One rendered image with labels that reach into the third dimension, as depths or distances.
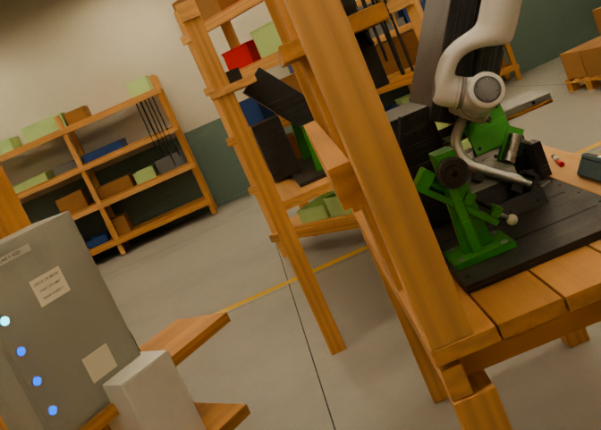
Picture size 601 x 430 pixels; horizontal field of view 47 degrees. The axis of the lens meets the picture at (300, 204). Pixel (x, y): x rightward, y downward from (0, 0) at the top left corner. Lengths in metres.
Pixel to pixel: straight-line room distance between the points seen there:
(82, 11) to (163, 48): 1.27
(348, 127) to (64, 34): 10.00
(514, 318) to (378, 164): 0.40
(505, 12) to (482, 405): 0.84
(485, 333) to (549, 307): 0.13
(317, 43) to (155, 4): 9.77
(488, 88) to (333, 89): 0.48
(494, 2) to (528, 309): 0.67
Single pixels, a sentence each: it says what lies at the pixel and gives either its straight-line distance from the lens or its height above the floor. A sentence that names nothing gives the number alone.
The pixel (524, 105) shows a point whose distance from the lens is 2.14.
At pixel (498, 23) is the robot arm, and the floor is 1.39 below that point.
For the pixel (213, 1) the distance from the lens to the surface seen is 5.82.
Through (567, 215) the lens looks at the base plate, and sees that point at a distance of 1.81.
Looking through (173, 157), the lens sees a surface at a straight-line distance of 10.40.
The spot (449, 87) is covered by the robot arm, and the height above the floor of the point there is 1.30.
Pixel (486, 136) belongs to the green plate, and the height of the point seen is 1.11.
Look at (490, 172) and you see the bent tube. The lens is 1.94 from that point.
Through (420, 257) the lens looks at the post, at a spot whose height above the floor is 1.07.
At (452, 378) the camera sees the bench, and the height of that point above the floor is 0.81.
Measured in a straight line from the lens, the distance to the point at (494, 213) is 1.73.
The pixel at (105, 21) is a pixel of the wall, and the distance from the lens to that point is 11.07.
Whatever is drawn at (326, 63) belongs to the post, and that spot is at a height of 1.47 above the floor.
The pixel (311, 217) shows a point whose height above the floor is 0.30.
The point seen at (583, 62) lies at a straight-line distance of 8.30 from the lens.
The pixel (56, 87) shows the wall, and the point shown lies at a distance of 11.17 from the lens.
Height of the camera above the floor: 1.48
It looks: 10 degrees down
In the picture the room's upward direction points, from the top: 24 degrees counter-clockwise
